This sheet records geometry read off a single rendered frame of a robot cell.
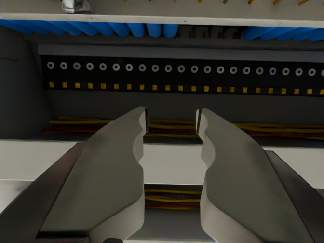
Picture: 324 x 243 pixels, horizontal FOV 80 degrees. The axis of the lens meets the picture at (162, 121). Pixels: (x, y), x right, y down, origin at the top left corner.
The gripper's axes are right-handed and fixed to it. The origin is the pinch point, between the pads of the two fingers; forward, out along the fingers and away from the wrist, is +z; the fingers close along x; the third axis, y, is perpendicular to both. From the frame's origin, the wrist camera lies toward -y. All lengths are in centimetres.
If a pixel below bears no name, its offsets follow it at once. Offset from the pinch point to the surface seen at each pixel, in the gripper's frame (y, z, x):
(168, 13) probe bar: -5.0, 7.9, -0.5
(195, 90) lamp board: 6.0, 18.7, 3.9
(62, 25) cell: -3.4, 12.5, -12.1
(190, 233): 32.1, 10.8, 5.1
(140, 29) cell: -3.2, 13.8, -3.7
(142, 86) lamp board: 5.6, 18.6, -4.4
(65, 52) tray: 1.0, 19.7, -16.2
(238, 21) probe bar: -4.5, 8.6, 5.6
